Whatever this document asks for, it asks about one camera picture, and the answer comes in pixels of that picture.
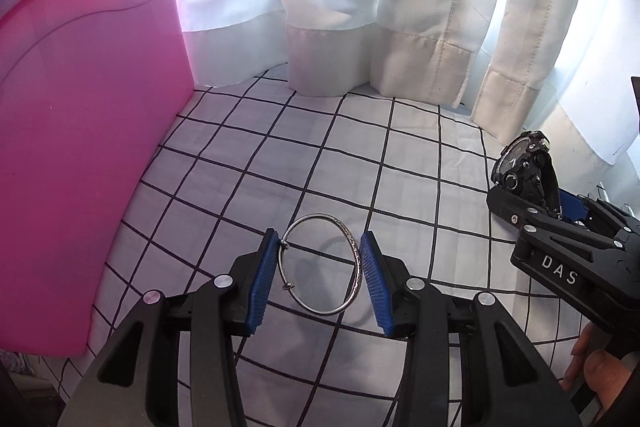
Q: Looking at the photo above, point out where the small thin silver bangle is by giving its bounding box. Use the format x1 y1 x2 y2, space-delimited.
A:
280 213 362 314

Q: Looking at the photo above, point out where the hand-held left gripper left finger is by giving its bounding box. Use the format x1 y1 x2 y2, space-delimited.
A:
57 228 279 427

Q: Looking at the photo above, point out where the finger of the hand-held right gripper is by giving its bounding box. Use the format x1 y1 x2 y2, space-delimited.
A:
486 186 627 254
556 188 640 239

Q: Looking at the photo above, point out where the white black checkered tablecloth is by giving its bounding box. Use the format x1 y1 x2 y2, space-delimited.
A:
37 62 640 427

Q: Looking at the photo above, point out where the person's right hand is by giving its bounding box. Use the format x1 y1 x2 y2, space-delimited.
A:
559 321 637 413

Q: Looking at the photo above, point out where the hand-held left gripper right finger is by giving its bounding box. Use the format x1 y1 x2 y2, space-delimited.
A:
359 231 583 427

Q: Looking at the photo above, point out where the black wrist watch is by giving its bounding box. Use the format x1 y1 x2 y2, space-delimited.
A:
490 130 561 212

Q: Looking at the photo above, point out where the pink plastic bin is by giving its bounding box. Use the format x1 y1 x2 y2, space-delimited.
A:
0 0 196 358

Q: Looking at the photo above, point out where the cream curtain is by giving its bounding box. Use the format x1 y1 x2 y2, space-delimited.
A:
370 0 561 148

